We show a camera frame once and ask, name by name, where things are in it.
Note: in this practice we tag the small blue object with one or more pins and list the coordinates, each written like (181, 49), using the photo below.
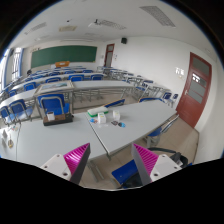
(121, 124)

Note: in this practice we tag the blue chair behind desk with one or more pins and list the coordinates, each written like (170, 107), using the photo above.
(53, 103)

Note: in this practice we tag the red brown near door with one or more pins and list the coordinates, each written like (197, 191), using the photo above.
(196, 90)

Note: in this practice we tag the wooden lectern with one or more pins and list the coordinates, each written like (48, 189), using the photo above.
(62, 64)

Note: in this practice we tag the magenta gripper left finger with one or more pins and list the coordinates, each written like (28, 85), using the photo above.
(69, 166)

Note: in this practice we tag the ceiling projector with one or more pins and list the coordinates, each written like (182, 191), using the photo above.
(96, 24)

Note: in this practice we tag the wall speaker black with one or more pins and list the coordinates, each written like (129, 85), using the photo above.
(124, 40)

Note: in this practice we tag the white charger plug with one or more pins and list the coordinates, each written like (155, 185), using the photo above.
(50, 116)

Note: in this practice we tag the blue chair right side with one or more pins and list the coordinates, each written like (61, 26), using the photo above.
(154, 137)

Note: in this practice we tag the green white flat case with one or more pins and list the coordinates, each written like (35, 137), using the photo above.
(95, 111)

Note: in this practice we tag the black power strip box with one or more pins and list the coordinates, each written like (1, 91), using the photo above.
(59, 119)

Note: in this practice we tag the white cube box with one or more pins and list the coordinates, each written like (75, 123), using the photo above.
(116, 115)

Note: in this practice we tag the red brown door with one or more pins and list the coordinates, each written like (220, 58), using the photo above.
(196, 90)
(109, 55)

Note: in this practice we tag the green chalkboard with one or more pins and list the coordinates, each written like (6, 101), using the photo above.
(71, 53)

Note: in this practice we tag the blue chair at left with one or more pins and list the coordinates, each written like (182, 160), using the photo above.
(20, 110)

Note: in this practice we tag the red brown far door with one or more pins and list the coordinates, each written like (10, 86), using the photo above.
(109, 55)

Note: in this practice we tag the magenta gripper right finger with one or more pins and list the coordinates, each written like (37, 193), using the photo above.
(152, 167)

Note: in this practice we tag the small white box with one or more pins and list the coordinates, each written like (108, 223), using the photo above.
(101, 118)

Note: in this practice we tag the framed board on desk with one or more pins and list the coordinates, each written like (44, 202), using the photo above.
(59, 86)

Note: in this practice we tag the small dark object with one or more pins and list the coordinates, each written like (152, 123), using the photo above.
(114, 123)

